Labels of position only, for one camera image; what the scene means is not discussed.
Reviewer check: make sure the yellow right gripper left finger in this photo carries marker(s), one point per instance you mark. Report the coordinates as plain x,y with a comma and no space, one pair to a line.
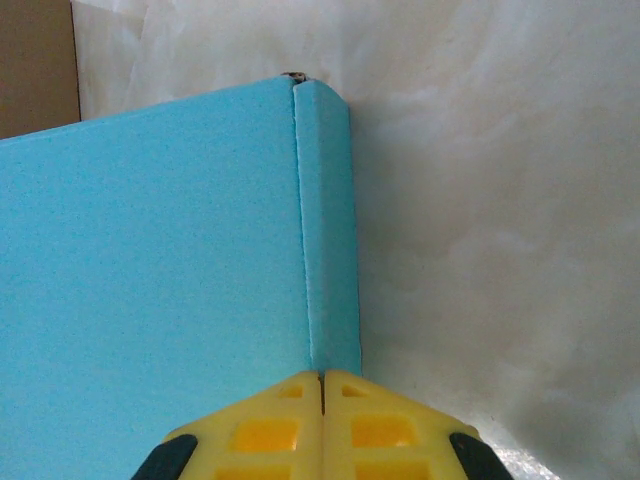
260,430

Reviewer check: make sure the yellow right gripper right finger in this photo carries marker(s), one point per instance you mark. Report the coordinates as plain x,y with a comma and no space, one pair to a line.
385,430

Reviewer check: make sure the white and teal cardboard box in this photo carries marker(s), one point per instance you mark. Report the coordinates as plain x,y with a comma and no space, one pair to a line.
150,250

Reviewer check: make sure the brown cardboard box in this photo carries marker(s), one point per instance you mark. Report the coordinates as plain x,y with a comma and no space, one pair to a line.
35,65

